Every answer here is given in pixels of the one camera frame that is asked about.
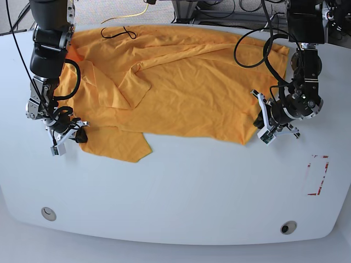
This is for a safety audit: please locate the right table cable grommet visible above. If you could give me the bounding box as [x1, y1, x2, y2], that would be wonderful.
[280, 221, 297, 235]

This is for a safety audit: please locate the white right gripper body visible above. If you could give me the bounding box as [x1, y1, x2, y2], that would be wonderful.
[45, 119, 89, 147]

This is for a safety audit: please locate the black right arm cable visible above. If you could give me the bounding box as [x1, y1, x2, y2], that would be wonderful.
[4, 0, 55, 121]

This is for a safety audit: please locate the aluminium frame stand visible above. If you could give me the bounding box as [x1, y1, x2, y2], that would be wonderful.
[171, 1, 287, 28]

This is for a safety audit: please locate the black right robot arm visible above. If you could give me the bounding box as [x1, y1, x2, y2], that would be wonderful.
[26, 0, 89, 156]

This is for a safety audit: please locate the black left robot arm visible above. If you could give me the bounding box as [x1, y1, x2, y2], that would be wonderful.
[251, 1, 325, 145]

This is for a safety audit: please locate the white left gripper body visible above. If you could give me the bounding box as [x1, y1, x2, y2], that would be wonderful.
[251, 90, 300, 139]

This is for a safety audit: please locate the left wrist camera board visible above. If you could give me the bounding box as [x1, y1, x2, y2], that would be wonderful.
[257, 130, 276, 145]

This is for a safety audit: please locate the white cable on floor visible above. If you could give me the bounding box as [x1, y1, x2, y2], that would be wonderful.
[259, 12, 287, 32]

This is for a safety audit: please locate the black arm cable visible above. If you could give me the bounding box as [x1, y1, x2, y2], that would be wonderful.
[4, 0, 55, 121]
[233, 0, 291, 83]

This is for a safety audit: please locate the yellow cable on floor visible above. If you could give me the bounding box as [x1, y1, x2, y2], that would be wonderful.
[100, 2, 149, 25]

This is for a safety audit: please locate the orange t-shirt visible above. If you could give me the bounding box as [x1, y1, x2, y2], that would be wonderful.
[54, 25, 277, 163]

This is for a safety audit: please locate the red tape rectangle marking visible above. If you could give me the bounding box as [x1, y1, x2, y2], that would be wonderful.
[304, 155, 329, 196]

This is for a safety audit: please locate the left table cable grommet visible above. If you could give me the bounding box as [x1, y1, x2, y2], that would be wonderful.
[41, 207, 57, 222]

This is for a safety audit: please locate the table cable grommet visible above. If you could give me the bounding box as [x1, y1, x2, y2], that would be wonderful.
[280, 221, 297, 235]
[41, 207, 57, 222]

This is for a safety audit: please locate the black cable on floor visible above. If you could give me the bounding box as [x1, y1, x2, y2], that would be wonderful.
[9, 0, 36, 31]

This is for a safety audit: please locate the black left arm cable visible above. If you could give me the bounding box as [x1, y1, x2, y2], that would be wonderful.
[233, 0, 291, 83]

